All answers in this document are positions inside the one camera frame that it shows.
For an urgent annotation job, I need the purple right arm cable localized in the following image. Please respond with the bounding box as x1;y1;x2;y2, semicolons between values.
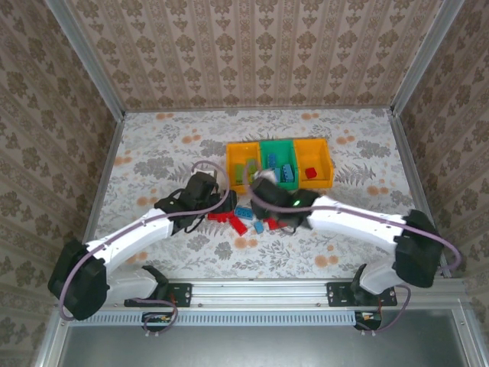
242;162;463;336

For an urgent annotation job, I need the white slotted cable duct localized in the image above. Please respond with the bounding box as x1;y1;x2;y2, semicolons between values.
68;309;360;326

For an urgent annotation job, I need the aluminium rear rail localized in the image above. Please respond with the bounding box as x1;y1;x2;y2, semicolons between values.
124;106;393;114

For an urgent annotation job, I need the yellow plastic bin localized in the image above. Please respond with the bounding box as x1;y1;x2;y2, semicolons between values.
293;137;335;190
225;141;264;195

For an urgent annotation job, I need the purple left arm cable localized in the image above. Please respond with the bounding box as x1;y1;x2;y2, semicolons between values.
57;160;232;336

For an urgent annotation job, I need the grey metal panel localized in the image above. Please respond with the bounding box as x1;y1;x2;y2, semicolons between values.
57;309;471;367

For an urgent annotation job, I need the aluminium side rail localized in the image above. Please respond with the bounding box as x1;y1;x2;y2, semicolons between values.
82;112;127;245
385;109;450;278

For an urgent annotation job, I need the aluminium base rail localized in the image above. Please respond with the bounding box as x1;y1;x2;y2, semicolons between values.
114;278;467;310

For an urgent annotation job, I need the green plastic bin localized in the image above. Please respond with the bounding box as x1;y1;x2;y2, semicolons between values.
259;139;300;191

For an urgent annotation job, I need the black connector board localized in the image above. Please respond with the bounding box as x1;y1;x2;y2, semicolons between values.
354;310;383;330
141;311;177;333

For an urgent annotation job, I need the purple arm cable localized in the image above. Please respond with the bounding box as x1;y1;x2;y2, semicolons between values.
242;162;463;336
57;160;232;336

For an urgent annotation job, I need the white floral table covering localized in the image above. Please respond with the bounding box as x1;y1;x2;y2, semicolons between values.
86;109;440;282

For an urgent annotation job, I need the aluminium frame post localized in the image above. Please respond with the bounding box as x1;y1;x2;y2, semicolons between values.
390;0;468;115
44;0;126;118

